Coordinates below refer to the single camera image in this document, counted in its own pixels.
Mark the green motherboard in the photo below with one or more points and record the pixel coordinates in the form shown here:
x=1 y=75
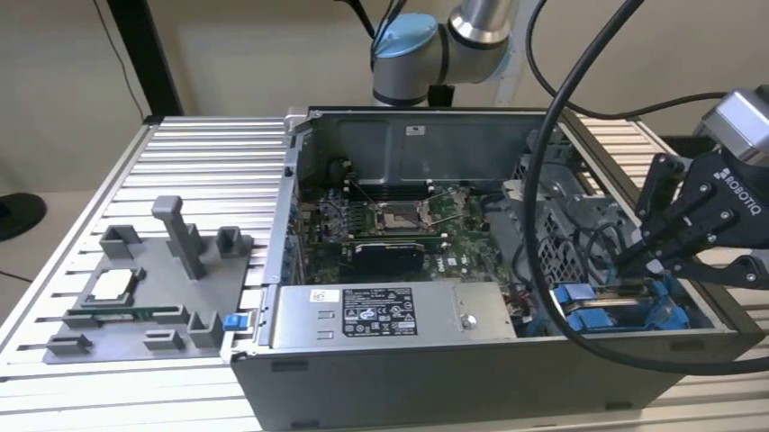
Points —
x=463 y=252

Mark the black vertical post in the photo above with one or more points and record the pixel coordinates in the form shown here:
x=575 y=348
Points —
x=148 y=58

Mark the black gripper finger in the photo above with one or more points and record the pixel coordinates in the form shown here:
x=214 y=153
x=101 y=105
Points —
x=739 y=272
x=658 y=189

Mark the silver CPU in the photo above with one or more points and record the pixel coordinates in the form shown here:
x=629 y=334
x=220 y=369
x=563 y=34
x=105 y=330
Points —
x=111 y=285

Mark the blue plastic bay carrier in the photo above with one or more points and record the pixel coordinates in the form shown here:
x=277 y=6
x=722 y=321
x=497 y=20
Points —
x=589 y=320

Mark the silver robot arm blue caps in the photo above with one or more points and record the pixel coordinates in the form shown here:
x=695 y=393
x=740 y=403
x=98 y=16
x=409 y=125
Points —
x=409 y=67

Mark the black round base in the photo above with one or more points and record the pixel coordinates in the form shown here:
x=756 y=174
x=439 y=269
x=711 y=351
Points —
x=21 y=216

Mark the blue case latch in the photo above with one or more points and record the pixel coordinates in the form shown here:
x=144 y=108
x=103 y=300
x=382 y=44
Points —
x=234 y=322

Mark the black graphics card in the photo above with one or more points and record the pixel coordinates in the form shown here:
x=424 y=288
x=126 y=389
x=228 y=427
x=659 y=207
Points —
x=385 y=263

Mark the silver power supply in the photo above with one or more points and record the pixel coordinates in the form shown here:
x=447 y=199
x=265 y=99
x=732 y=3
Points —
x=433 y=315

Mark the black open PC case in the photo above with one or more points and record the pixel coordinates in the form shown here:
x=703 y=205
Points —
x=421 y=387

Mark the hard disk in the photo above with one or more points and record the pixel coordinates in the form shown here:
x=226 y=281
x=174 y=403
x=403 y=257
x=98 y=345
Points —
x=577 y=297

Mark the grey perforated drive cage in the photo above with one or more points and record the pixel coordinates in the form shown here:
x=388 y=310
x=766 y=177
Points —
x=559 y=207

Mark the green RAM stick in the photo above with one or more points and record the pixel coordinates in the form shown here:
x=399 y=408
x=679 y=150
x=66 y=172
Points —
x=141 y=311

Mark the thin metal locking lever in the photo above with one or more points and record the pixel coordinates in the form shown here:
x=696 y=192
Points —
x=364 y=191

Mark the grey parts rack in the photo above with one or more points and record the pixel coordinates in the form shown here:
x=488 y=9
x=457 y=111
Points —
x=162 y=279

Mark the CPU socket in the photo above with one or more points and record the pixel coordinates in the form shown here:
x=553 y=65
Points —
x=393 y=220

